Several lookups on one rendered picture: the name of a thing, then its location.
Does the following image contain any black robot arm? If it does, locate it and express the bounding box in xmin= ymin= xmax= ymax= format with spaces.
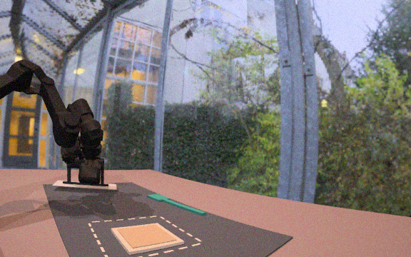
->
xmin=0 ymin=59 xmax=103 ymax=164

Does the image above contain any grey flat mat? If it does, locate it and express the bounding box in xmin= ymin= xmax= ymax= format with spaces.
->
xmin=43 ymin=182 xmax=292 ymax=257

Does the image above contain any cream square tile with dark grey centre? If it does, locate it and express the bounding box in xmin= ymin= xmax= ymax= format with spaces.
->
xmin=111 ymin=223 xmax=184 ymax=255

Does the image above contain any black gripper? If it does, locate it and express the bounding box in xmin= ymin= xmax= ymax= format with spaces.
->
xmin=78 ymin=138 xmax=103 ymax=184

